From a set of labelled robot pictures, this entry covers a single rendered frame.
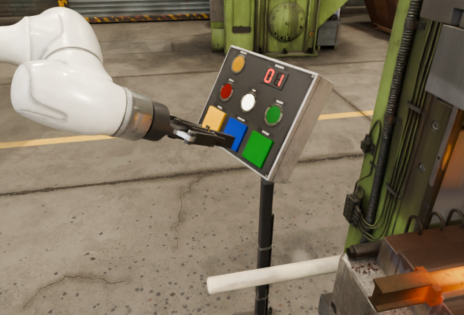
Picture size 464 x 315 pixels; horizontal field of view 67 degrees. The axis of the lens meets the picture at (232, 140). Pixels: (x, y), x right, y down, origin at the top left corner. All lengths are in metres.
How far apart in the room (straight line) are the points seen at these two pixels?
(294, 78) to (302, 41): 4.65
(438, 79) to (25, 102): 0.58
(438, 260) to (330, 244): 1.43
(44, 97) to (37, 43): 0.14
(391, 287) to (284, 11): 4.91
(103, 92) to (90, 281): 1.51
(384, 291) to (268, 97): 0.53
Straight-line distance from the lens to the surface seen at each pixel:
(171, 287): 1.88
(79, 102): 0.58
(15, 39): 0.71
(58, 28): 0.69
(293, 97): 0.86
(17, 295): 2.10
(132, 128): 0.63
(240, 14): 5.38
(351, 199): 1.05
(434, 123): 0.81
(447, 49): 0.56
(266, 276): 1.07
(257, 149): 0.88
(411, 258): 0.70
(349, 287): 0.77
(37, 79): 0.57
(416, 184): 0.87
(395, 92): 0.86
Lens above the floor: 1.46
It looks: 29 degrees down
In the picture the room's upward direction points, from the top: straight up
